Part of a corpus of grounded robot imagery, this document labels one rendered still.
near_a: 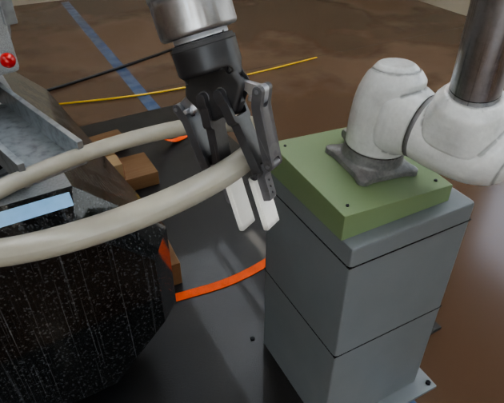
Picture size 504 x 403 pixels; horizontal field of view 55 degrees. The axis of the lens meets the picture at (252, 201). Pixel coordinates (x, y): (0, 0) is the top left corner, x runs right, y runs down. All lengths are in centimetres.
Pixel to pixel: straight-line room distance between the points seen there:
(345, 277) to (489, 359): 100
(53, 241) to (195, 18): 26
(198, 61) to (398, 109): 69
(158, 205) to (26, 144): 60
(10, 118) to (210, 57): 72
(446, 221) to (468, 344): 87
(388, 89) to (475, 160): 24
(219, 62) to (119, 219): 20
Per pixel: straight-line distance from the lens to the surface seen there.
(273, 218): 61
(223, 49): 55
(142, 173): 272
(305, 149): 133
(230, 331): 197
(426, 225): 129
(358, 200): 118
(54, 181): 139
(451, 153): 111
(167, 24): 55
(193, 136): 61
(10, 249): 55
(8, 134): 112
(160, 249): 152
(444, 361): 203
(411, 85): 117
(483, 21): 99
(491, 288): 237
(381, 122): 118
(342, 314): 130
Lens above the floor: 155
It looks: 36 degrees down
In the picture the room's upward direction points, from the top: straight up
